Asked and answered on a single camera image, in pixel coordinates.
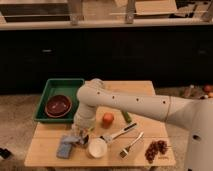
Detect green plastic tray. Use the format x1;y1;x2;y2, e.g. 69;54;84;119
34;78;84;123

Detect blue sponge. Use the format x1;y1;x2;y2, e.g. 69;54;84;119
56;135;73;159

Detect silver fork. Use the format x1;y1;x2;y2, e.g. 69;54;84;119
119;132;144;158

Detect wooden table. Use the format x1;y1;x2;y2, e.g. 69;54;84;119
23;80;177;168

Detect light blue towel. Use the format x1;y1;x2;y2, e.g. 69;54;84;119
62;135;89;145

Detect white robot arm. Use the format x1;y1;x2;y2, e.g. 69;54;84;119
74;78;213;171

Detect dark red grapes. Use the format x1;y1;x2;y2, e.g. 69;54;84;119
145;140;167;163

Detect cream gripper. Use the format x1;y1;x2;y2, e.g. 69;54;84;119
72;115;95;137

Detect orange tomato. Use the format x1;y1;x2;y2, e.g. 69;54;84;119
102;113;114;127

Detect dark red bowl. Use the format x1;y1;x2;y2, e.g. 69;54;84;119
45;95;72;118

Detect green cucumber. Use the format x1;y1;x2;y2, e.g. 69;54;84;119
122;111;132;123

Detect white measuring cup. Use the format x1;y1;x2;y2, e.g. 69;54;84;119
87;123;137;158

